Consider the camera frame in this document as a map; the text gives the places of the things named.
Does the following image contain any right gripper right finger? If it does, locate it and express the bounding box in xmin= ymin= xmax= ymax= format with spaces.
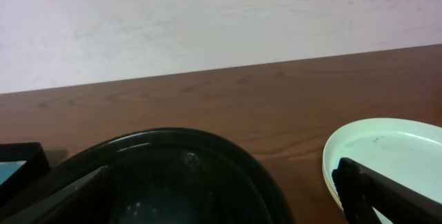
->
xmin=331 ymin=158 xmax=441 ymax=224

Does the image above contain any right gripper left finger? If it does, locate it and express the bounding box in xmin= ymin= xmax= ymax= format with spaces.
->
xmin=1 ymin=166 xmax=114 ymax=224

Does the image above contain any yellow plate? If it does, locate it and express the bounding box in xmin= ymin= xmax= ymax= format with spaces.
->
xmin=323 ymin=171 xmax=343 ymax=211

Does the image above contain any light blue plate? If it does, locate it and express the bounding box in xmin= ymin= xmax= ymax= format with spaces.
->
xmin=322 ymin=118 xmax=441 ymax=223

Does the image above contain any black rectangular water tray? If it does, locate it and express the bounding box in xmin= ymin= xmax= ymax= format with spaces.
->
xmin=1 ymin=142 xmax=50 ymax=205

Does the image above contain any round black tray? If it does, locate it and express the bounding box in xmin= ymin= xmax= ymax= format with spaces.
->
xmin=0 ymin=127 xmax=296 ymax=224

